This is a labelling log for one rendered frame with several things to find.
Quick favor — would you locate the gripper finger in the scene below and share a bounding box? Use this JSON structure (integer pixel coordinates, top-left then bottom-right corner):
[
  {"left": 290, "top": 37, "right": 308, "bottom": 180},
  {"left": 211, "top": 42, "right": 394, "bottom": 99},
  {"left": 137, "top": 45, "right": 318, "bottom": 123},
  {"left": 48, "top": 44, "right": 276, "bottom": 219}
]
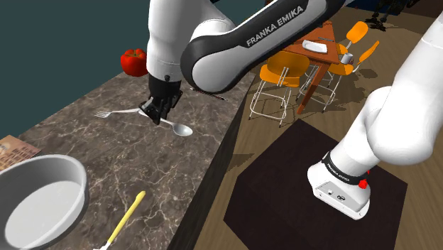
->
[
  {"left": 138, "top": 97, "right": 155, "bottom": 116},
  {"left": 151, "top": 99, "right": 175, "bottom": 126}
]

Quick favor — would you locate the silver spoon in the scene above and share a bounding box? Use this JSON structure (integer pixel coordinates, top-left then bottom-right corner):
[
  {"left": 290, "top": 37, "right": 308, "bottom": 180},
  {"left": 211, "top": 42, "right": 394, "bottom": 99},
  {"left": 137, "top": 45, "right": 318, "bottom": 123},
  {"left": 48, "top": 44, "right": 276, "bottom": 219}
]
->
[{"left": 138, "top": 109, "right": 194, "bottom": 137}]

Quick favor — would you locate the silver fork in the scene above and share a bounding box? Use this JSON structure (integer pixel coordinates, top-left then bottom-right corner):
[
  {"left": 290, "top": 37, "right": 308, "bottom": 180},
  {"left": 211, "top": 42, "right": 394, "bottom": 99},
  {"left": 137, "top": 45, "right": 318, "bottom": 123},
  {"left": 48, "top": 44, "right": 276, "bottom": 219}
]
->
[{"left": 94, "top": 107, "right": 141, "bottom": 119}]

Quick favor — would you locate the red bell pepper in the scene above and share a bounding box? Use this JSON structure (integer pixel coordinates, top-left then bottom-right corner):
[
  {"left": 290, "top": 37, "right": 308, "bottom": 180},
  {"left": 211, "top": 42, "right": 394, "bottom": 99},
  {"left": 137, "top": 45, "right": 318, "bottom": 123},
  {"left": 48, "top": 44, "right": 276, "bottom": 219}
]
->
[{"left": 120, "top": 48, "right": 149, "bottom": 77}]

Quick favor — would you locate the thin dark red stick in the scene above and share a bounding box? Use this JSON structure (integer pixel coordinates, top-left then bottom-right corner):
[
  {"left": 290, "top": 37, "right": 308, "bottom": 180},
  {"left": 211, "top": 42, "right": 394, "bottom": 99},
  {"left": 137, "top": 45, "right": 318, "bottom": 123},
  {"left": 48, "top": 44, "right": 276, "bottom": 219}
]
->
[{"left": 189, "top": 87, "right": 229, "bottom": 102}]

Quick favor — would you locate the orange chair with white legs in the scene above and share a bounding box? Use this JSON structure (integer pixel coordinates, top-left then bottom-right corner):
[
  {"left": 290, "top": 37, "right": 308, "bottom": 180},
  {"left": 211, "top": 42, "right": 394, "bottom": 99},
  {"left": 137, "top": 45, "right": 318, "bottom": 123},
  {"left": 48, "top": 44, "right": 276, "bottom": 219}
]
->
[
  {"left": 248, "top": 50, "right": 311, "bottom": 129},
  {"left": 297, "top": 40, "right": 381, "bottom": 114},
  {"left": 334, "top": 21, "right": 369, "bottom": 56}
]

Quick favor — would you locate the brown printed book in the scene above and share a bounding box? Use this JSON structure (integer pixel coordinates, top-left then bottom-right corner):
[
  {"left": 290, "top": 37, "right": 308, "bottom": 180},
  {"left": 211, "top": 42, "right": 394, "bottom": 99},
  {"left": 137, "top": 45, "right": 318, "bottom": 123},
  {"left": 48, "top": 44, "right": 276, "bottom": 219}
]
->
[{"left": 0, "top": 134, "right": 42, "bottom": 173}]

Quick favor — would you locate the grey round bowl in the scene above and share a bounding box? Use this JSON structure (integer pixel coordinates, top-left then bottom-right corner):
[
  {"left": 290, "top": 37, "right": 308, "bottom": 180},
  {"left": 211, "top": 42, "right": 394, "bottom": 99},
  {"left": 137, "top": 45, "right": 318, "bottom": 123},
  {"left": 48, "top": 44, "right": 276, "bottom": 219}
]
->
[{"left": 0, "top": 154, "right": 90, "bottom": 250}]

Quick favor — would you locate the dark robot stand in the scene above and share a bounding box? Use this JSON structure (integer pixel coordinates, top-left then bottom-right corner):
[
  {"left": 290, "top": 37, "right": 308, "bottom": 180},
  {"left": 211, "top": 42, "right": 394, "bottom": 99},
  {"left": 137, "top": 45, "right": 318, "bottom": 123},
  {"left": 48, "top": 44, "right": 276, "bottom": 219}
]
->
[{"left": 223, "top": 119, "right": 408, "bottom": 250}]

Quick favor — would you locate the wooden dining table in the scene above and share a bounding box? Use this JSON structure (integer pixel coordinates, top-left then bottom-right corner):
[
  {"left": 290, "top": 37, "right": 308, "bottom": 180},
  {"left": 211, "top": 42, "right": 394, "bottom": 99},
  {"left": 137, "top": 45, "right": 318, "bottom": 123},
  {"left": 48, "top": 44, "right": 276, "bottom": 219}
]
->
[{"left": 280, "top": 21, "right": 355, "bottom": 116}]

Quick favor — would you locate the yellow handled kitchen tool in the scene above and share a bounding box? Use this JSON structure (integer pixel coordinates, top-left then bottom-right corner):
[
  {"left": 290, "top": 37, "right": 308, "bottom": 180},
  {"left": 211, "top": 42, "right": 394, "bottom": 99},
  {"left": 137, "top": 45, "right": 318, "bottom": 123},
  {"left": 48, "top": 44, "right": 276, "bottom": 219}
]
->
[{"left": 92, "top": 190, "right": 147, "bottom": 250}]

